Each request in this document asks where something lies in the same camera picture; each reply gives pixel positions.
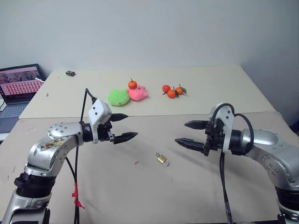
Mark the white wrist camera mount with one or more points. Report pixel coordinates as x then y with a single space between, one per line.
228 121
98 112

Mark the green plush toy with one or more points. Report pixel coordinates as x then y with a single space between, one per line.
118 97

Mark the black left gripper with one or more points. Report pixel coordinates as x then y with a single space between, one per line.
105 131

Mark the open laptop with pink screen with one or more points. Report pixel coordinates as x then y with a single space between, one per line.
18 86

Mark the orange mandarin with leaf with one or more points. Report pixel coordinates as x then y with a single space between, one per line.
179 90
172 93

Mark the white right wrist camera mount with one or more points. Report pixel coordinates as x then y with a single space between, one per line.
228 121

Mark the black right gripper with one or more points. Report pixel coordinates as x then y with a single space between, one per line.
213 140

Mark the pink plush toy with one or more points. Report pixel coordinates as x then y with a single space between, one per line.
138 94

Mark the beige table cover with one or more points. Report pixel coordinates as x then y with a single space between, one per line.
163 193

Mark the small black box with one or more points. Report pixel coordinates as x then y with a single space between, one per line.
70 73

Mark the red tape strip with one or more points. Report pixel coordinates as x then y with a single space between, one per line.
75 194

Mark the orange mandarin without leaves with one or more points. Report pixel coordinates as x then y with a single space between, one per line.
132 85
166 88

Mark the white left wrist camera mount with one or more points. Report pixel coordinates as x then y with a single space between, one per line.
98 112

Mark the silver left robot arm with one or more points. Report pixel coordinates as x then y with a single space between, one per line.
63 133

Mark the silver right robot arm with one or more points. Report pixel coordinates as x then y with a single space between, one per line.
266 140

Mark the small brass padlock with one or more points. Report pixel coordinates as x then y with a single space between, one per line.
161 159

